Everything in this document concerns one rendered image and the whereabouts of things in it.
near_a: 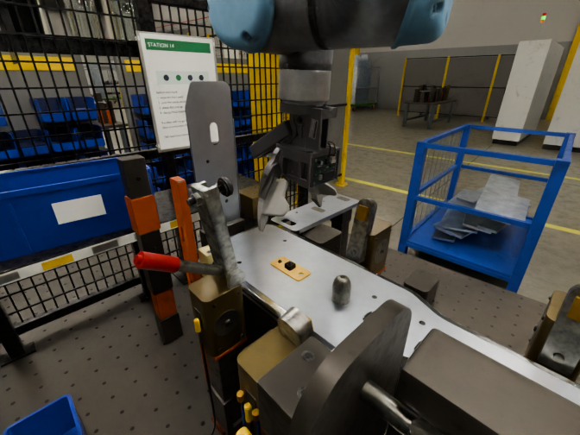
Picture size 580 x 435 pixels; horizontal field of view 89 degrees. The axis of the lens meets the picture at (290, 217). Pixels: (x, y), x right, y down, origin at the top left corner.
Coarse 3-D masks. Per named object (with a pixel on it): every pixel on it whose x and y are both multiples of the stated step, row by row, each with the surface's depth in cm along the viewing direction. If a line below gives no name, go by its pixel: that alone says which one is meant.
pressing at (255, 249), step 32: (256, 256) 63; (288, 256) 63; (320, 256) 63; (256, 288) 53; (288, 288) 54; (320, 288) 54; (352, 288) 54; (384, 288) 54; (320, 320) 47; (352, 320) 47; (416, 320) 47; (448, 320) 47; (512, 352) 42; (544, 384) 37; (576, 384) 37
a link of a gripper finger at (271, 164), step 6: (276, 156) 46; (270, 162) 46; (276, 162) 46; (264, 168) 46; (270, 168) 46; (276, 168) 46; (264, 174) 46; (270, 174) 46; (276, 174) 47; (264, 180) 46; (270, 180) 46; (264, 186) 47; (270, 186) 47; (258, 192) 47; (264, 192) 47; (264, 198) 47
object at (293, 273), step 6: (282, 258) 62; (276, 264) 60; (282, 264) 60; (294, 264) 59; (282, 270) 58; (288, 270) 58; (294, 270) 58; (300, 270) 58; (306, 270) 58; (294, 276) 57; (300, 276) 57; (306, 276) 57
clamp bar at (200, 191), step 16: (192, 192) 41; (208, 192) 39; (224, 192) 42; (208, 208) 39; (208, 224) 42; (224, 224) 42; (208, 240) 45; (224, 240) 43; (224, 256) 44; (224, 272) 46
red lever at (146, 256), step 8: (136, 256) 36; (144, 256) 36; (152, 256) 37; (160, 256) 38; (168, 256) 39; (136, 264) 37; (144, 264) 36; (152, 264) 37; (160, 264) 38; (168, 264) 39; (176, 264) 40; (184, 264) 41; (192, 264) 42; (200, 264) 43; (208, 264) 45; (192, 272) 42; (200, 272) 43; (208, 272) 44; (216, 272) 45
